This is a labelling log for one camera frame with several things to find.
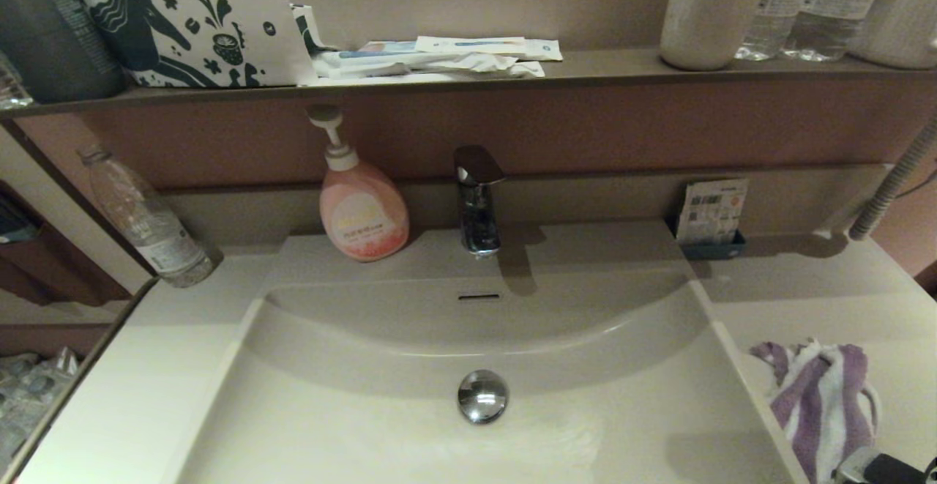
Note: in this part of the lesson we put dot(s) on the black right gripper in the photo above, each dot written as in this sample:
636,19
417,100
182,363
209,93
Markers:
889,469

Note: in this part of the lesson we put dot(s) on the purple white striped towel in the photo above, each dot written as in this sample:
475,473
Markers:
820,396

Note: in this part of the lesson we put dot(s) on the chrome lever faucet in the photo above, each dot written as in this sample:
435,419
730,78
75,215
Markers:
477,206

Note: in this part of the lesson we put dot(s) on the white ceramic sink basin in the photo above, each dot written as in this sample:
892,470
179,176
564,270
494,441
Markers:
622,381

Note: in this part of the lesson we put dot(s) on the dark blue small tray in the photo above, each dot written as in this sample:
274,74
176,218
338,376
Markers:
711,250

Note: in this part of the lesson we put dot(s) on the white card with QR code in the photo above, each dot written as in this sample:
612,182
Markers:
711,209

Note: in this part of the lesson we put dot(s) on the chrome drain stopper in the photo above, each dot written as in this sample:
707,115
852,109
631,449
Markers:
482,396

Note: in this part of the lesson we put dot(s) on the clear plastic water bottle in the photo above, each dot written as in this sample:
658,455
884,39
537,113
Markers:
768,19
831,19
157,239

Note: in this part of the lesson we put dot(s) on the white ribbed kettle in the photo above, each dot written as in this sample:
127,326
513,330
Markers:
900,12

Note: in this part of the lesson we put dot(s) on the white cylindrical cup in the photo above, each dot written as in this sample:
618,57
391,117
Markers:
710,12

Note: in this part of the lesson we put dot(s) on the white toothbrush packet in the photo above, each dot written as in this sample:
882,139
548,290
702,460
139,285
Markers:
490,46

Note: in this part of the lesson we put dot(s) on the pink soap pump bottle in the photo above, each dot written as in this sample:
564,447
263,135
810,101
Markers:
362,213

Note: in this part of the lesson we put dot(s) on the crumpled white plastic wrapper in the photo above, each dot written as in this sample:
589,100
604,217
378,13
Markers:
432,65

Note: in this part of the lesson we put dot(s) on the teal printed sachet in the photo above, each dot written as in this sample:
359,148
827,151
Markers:
377,50

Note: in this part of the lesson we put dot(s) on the blue white folded packet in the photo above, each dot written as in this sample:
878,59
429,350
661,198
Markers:
307,30

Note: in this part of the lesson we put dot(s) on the white box with horse print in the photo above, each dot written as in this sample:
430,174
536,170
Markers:
198,23

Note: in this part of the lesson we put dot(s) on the clear crumpled plastic bag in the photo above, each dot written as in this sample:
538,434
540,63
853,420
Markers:
29,403

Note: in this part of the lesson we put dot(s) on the dark grey ribbed object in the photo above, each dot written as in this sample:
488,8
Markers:
11,224

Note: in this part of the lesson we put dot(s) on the dark grey canister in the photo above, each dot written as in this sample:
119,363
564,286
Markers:
44,30

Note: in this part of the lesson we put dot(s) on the clear jar with sachets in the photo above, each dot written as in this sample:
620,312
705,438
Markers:
11,85

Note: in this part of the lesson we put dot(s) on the brown wall shelf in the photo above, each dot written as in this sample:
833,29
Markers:
622,72

